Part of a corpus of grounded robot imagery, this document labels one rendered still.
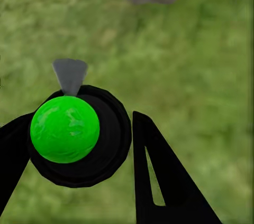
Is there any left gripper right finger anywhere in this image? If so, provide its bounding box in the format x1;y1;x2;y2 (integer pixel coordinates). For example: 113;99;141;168
132;111;222;224

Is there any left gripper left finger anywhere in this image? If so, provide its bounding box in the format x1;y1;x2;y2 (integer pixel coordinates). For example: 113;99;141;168
0;113;35;216

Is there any pesticide atomizer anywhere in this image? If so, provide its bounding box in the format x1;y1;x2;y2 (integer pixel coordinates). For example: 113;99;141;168
27;58;132;188

